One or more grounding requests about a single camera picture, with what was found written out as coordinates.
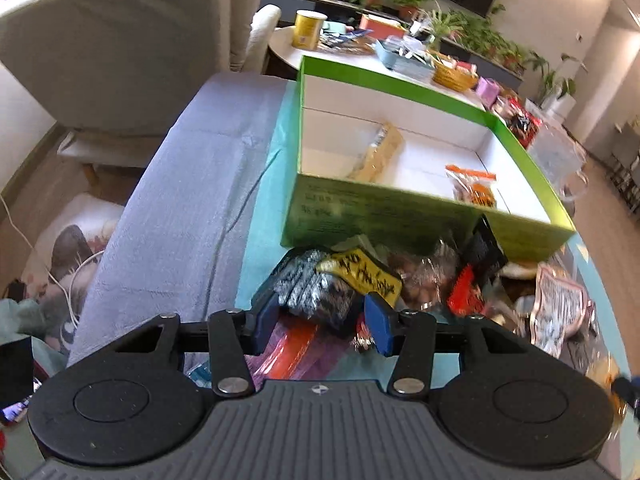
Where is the grey chair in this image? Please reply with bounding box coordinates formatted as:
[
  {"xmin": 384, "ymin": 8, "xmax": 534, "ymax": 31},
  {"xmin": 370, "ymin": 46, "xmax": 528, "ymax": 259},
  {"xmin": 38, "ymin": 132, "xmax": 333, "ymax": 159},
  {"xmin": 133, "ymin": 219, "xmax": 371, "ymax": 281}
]
[{"xmin": 605, "ymin": 115, "xmax": 640, "ymax": 206}]

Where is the grey blue cloth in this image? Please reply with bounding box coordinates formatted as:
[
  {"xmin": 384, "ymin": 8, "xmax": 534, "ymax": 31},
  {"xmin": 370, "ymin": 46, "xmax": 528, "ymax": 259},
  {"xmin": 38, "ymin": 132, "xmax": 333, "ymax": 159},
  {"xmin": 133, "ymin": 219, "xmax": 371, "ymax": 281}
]
[{"xmin": 67, "ymin": 72, "xmax": 301, "ymax": 366}]

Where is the glass mug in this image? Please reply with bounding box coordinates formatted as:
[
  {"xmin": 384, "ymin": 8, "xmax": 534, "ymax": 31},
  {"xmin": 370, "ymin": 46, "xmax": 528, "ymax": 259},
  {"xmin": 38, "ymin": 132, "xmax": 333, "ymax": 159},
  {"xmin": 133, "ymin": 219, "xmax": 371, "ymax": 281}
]
[{"xmin": 527, "ymin": 115, "xmax": 588, "ymax": 201}]

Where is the black orange snack packet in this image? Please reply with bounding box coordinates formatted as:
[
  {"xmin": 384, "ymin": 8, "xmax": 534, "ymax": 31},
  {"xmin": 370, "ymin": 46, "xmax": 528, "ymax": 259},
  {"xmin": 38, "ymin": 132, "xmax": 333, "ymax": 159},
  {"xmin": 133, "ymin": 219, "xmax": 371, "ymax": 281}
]
[{"xmin": 446, "ymin": 214, "xmax": 508, "ymax": 317}]

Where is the red black snack bag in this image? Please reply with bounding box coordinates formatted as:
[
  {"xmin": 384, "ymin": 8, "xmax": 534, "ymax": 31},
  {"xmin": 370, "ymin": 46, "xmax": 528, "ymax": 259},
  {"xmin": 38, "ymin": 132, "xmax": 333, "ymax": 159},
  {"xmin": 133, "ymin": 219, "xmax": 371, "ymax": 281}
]
[{"xmin": 492, "ymin": 97, "xmax": 543, "ymax": 148}]

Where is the teal printed mat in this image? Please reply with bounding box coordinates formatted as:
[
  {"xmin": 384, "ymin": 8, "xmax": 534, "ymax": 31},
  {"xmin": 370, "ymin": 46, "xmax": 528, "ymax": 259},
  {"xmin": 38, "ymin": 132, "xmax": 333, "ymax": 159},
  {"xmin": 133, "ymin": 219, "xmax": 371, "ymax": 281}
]
[{"xmin": 235, "ymin": 80, "xmax": 640, "ymax": 480}]

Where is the yellow black snack packet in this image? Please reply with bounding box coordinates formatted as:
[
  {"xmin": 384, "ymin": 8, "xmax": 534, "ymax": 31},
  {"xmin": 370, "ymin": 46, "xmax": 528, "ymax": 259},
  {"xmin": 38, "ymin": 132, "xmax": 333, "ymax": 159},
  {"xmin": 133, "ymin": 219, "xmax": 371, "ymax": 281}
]
[{"xmin": 317, "ymin": 247, "xmax": 403, "ymax": 308}]

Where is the spider plant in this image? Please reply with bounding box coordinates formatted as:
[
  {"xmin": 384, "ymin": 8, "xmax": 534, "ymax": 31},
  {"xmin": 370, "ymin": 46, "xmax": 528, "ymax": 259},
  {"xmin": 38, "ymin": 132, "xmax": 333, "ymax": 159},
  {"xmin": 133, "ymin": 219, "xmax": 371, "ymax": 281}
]
[{"xmin": 422, "ymin": 5, "xmax": 471, "ymax": 48}]

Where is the white cable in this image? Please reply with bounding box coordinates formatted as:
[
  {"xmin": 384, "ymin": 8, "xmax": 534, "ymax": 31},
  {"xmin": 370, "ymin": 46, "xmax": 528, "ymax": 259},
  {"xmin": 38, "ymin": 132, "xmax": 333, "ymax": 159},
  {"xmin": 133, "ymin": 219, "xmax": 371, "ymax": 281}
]
[{"xmin": 0, "ymin": 195, "xmax": 101, "ymax": 331}]

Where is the beige snack packet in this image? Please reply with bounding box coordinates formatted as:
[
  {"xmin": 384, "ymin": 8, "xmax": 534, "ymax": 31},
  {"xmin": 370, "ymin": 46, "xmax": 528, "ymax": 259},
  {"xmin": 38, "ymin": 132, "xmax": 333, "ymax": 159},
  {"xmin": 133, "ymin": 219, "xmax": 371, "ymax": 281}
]
[{"xmin": 347, "ymin": 122, "xmax": 406, "ymax": 183}]

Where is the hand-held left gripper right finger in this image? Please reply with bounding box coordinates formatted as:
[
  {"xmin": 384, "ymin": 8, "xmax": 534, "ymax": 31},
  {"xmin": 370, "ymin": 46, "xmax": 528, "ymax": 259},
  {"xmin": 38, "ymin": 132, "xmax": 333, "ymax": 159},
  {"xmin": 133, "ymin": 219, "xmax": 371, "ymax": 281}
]
[{"xmin": 364, "ymin": 292, "xmax": 548, "ymax": 401}]

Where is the orange purple flat packet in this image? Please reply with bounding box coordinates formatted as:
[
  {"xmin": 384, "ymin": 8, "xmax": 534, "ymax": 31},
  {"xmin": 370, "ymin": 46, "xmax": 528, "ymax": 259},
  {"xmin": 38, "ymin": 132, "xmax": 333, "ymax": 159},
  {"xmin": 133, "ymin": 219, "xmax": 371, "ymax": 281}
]
[{"xmin": 250, "ymin": 320, "xmax": 346, "ymax": 386}]

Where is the round white side table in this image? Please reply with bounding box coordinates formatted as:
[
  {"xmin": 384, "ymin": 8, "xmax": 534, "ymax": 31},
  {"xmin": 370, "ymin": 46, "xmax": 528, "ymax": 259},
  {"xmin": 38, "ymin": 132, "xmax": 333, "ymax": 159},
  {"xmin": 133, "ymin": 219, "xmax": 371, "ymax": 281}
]
[{"xmin": 267, "ymin": 25, "xmax": 501, "ymax": 111}]

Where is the green cardboard box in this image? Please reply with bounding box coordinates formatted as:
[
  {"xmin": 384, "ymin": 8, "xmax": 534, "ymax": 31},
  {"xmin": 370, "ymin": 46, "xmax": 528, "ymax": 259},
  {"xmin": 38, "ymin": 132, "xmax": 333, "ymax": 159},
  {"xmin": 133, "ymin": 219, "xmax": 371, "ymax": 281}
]
[{"xmin": 280, "ymin": 55, "xmax": 578, "ymax": 263}]

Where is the printed floor cushion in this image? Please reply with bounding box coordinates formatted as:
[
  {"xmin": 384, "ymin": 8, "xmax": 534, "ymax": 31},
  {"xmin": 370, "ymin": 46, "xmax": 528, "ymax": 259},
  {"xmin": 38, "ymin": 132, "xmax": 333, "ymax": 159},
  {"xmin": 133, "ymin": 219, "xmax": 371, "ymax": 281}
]
[{"xmin": 0, "ymin": 195, "xmax": 126, "ymax": 341}]

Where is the black silver snack packet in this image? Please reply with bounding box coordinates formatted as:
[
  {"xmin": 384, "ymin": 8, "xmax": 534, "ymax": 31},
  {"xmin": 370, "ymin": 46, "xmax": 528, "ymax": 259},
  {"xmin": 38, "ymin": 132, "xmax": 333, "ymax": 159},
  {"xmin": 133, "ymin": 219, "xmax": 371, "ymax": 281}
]
[{"xmin": 272, "ymin": 249, "xmax": 363, "ymax": 338}]

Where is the red box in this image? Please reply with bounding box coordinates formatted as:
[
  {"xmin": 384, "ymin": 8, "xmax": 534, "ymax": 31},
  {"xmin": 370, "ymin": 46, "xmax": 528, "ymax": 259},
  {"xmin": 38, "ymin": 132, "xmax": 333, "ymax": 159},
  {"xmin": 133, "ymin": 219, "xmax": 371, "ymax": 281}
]
[{"xmin": 359, "ymin": 12, "xmax": 406, "ymax": 36}]

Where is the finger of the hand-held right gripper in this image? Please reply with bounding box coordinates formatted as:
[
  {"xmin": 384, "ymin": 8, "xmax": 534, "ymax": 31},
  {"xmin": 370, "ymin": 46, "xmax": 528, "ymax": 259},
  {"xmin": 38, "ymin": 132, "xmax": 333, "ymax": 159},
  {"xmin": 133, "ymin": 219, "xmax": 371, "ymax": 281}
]
[{"xmin": 612, "ymin": 372, "xmax": 640, "ymax": 411}]

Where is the blue tray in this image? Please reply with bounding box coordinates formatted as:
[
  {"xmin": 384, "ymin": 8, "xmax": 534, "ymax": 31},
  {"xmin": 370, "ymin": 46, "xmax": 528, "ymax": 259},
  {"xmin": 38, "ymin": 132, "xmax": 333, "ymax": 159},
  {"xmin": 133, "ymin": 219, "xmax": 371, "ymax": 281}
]
[{"xmin": 375, "ymin": 40, "xmax": 436, "ymax": 73}]

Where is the clear packet of brown nuts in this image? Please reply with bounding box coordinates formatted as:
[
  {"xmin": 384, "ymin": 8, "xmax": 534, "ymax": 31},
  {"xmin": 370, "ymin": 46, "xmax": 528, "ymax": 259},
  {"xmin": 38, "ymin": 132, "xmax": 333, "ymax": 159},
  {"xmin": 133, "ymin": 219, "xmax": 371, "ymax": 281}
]
[{"xmin": 387, "ymin": 237, "xmax": 463, "ymax": 313}]

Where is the orange clear snack packet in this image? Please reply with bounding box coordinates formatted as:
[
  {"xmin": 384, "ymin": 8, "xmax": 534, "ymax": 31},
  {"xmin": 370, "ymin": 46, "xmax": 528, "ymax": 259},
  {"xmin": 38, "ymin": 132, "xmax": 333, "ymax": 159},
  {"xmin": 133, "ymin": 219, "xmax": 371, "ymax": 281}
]
[{"xmin": 445, "ymin": 164, "xmax": 498, "ymax": 208}]

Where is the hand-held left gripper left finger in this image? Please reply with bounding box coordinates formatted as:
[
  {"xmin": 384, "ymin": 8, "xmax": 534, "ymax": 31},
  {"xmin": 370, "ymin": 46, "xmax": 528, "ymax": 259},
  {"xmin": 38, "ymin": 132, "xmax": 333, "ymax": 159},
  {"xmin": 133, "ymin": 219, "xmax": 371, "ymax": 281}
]
[{"xmin": 102, "ymin": 275, "xmax": 283, "ymax": 398}]

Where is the white pink snack packet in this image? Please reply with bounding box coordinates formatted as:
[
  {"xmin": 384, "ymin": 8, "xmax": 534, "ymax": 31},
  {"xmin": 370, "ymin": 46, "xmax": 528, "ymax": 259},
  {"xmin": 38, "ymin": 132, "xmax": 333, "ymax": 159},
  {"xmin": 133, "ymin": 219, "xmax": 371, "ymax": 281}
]
[{"xmin": 530, "ymin": 265, "xmax": 596, "ymax": 358}]

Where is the pink box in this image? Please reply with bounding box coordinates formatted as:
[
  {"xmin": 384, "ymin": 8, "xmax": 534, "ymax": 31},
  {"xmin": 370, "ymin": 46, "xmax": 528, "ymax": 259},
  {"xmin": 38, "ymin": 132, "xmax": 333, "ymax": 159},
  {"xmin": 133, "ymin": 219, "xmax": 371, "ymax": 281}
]
[{"xmin": 476, "ymin": 77, "xmax": 501, "ymax": 108}]

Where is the beige sofa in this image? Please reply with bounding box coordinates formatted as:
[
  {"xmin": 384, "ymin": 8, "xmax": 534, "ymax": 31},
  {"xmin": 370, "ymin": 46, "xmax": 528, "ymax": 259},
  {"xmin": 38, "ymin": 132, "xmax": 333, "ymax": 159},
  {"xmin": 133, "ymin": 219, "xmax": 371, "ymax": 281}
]
[{"xmin": 0, "ymin": 0, "xmax": 281, "ymax": 168}]

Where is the wicker basket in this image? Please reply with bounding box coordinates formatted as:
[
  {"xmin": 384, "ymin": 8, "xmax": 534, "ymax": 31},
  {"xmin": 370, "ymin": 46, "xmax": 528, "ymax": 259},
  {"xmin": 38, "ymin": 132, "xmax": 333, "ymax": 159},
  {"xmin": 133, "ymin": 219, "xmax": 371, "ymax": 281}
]
[{"xmin": 432, "ymin": 57, "xmax": 481, "ymax": 92}]

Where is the yellow cylindrical can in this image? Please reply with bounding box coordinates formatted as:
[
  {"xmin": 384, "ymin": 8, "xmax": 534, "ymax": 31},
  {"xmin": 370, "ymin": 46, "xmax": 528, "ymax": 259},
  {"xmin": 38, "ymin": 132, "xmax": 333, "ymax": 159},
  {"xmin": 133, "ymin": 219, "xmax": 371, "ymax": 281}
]
[{"xmin": 292, "ymin": 10, "xmax": 328, "ymax": 51}]

